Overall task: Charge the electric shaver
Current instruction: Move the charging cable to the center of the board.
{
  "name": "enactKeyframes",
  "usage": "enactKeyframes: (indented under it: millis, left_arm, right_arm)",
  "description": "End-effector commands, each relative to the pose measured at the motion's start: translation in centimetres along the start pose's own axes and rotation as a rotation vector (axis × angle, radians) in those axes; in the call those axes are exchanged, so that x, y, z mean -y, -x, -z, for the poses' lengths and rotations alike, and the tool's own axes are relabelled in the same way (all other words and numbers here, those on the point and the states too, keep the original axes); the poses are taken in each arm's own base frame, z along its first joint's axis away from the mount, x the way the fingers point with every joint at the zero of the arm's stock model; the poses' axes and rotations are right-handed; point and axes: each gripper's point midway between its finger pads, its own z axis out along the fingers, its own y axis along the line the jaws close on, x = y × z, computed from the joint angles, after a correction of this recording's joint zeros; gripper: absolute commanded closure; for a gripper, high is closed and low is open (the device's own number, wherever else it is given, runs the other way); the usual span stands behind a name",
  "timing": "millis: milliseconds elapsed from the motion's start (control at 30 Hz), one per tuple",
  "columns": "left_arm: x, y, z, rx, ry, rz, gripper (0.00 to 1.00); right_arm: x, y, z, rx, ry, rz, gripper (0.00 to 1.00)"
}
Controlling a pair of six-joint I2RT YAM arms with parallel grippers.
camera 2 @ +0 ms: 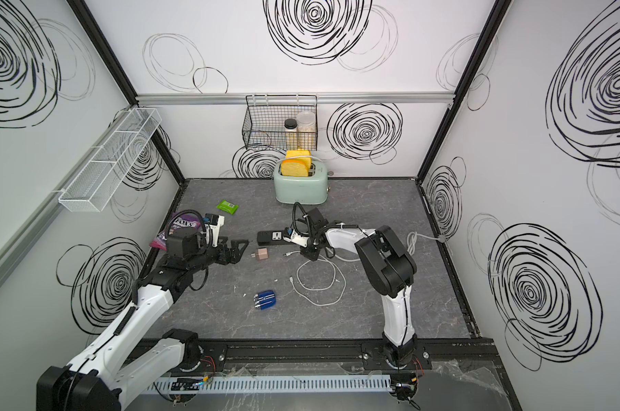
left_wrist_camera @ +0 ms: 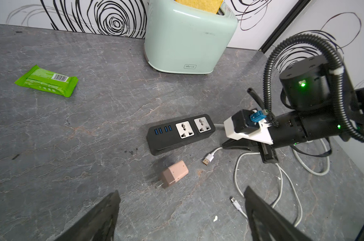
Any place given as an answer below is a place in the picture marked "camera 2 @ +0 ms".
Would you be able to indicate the blue electric shaver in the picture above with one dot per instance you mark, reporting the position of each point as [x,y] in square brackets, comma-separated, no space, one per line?
[265,299]

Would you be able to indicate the mint green toaster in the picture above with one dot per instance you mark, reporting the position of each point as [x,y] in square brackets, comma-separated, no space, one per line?
[311,190]

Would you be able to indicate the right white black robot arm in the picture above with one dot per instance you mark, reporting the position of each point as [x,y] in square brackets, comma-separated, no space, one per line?
[388,266]

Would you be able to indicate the white wire wall shelf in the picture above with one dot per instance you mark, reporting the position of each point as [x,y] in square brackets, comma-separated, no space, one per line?
[125,157]

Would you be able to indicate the yellow sponge back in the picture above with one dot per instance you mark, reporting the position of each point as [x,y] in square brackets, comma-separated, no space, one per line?
[303,156]

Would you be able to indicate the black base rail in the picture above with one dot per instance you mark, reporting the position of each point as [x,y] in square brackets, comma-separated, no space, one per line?
[370,354]

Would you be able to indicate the yellow sponge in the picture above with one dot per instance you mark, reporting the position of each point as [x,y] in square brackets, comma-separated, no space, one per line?
[296,167]
[303,156]

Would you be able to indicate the black power strip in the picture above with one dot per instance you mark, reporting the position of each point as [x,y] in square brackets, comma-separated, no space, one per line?
[273,238]

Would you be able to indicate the white lid clear jar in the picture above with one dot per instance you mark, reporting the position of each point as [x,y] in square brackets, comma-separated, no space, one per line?
[306,130]

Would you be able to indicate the white slotted cable duct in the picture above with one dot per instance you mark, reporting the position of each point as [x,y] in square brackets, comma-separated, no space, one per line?
[271,385]

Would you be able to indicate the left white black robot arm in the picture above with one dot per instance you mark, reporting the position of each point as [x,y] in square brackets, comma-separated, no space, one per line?
[101,377]

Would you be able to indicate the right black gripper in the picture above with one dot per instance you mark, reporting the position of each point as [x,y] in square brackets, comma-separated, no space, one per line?
[313,256]

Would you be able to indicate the green candy packet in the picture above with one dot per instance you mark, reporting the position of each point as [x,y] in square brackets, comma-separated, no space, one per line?
[228,207]

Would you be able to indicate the yellow sponge front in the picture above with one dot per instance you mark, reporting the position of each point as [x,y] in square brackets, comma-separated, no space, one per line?
[296,167]

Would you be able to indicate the black lid spice jar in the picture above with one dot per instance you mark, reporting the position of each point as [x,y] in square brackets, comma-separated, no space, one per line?
[291,135]

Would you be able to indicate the purple Fox's candy bag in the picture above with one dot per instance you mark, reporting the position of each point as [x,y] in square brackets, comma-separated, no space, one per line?
[162,237]

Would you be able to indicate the black wire basket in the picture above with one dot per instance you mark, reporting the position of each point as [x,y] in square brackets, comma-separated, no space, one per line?
[263,125]

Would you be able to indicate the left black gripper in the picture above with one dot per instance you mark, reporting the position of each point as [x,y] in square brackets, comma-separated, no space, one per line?
[234,255]

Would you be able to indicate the pink USB charger adapter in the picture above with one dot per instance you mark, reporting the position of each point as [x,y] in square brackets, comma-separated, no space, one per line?
[261,254]

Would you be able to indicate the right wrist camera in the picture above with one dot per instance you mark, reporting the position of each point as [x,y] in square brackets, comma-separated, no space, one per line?
[292,236]

